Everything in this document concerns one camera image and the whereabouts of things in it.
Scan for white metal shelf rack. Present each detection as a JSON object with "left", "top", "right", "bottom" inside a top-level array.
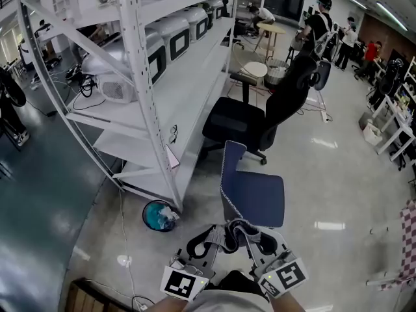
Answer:
[{"left": 16, "top": 0, "right": 241, "bottom": 213}]

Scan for person's left forearm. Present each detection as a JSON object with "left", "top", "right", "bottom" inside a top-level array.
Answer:
[{"left": 152, "top": 296, "right": 196, "bottom": 312}]

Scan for round wooden table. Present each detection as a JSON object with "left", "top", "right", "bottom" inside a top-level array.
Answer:
[{"left": 253, "top": 23, "right": 287, "bottom": 62}]

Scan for white desk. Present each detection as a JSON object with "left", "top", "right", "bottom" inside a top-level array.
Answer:
[{"left": 372, "top": 57, "right": 416, "bottom": 172}]

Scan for person's black trousers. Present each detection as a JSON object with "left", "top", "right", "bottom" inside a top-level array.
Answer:
[{"left": 216, "top": 270, "right": 263, "bottom": 294}]

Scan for person's white shirt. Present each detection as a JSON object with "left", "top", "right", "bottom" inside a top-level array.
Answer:
[{"left": 191, "top": 288, "right": 272, "bottom": 312}]

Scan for person's right forearm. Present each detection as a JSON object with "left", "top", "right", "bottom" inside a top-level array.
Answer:
[{"left": 268, "top": 290, "right": 308, "bottom": 312}]

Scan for grey padded panel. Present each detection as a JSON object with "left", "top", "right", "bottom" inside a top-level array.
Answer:
[{"left": 313, "top": 60, "right": 332, "bottom": 92}]

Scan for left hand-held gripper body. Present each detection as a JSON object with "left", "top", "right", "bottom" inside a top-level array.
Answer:
[{"left": 159, "top": 248, "right": 215, "bottom": 302}]

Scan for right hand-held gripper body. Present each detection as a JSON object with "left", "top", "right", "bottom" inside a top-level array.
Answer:
[{"left": 250, "top": 250, "right": 309, "bottom": 299}]

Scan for pink smartphone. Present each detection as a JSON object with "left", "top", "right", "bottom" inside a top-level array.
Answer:
[{"left": 165, "top": 144, "right": 181, "bottom": 170}]

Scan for cream seat wire chair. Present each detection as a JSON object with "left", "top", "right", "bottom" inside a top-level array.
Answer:
[{"left": 226, "top": 42, "right": 269, "bottom": 98}]

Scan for wicker basket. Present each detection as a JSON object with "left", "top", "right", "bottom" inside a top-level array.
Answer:
[{"left": 266, "top": 60, "right": 291, "bottom": 86}]

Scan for blue fabric chair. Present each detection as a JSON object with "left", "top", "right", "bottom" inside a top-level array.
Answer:
[{"left": 220, "top": 140, "right": 286, "bottom": 229}]

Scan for wooden crate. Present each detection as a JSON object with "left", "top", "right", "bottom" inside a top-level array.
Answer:
[{"left": 64, "top": 277, "right": 131, "bottom": 312}]

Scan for white storage box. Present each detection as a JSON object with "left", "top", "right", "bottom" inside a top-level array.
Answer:
[{"left": 359, "top": 112, "right": 385, "bottom": 146}]

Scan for blue trash bin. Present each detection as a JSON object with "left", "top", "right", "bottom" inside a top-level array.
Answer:
[{"left": 142, "top": 200, "right": 181, "bottom": 233}]

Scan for grey knit clothes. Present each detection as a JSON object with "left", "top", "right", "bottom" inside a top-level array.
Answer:
[{"left": 204, "top": 218, "right": 263, "bottom": 254}]

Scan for black cable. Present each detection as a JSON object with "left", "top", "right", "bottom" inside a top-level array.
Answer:
[{"left": 64, "top": 70, "right": 109, "bottom": 111}]

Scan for black office chair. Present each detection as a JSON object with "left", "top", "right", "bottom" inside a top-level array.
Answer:
[{"left": 201, "top": 55, "right": 319, "bottom": 166}]

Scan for white floor cable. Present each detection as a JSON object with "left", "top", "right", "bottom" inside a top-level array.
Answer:
[{"left": 117, "top": 187, "right": 149, "bottom": 310}]

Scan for white appliance with black screen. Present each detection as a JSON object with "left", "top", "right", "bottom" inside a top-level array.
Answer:
[
  {"left": 181, "top": 6, "right": 209, "bottom": 42},
  {"left": 203, "top": 0, "right": 226, "bottom": 21},
  {"left": 80, "top": 27, "right": 170, "bottom": 104},
  {"left": 152, "top": 15, "right": 191, "bottom": 65}
]

